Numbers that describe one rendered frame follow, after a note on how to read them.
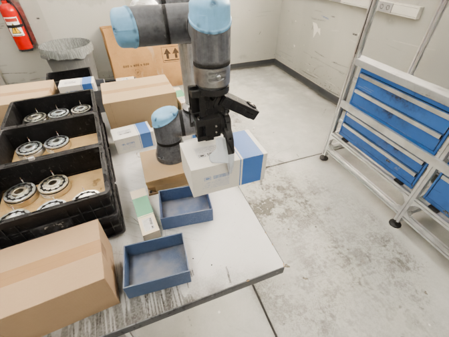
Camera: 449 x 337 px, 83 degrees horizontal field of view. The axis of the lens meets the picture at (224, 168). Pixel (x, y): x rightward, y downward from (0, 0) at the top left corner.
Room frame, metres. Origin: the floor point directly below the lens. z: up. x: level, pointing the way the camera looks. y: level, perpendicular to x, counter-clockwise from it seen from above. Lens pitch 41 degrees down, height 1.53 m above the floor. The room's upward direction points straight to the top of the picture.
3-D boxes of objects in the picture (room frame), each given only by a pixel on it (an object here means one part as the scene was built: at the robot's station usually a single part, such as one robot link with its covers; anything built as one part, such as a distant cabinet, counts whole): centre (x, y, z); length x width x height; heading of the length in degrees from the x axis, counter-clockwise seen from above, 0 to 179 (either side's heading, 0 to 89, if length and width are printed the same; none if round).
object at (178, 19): (0.62, 0.07, 1.41); 0.11 x 0.11 x 0.08; 13
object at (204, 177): (0.54, 0.01, 1.09); 0.20 x 0.12 x 0.09; 110
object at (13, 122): (1.17, 0.86, 0.87); 0.40 x 0.30 x 0.11; 115
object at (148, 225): (0.65, 0.31, 0.73); 0.24 x 0.06 x 0.06; 26
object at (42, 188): (0.69, 0.64, 0.86); 0.10 x 0.10 x 0.01
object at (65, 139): (0.96, 0.77, 0.86); 0.10 x 0.10 x 0.01
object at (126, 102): (1.47, 0.52, 0.80); 0.40 x 0.30 x 0.20; 113
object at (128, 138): (1.17, 0.50, 0.75); 0.20 x 0.12 x 0.09; 117
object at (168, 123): (0.97, 0.25, 0.95); 0.13 x 0.12 x 0.14; 103
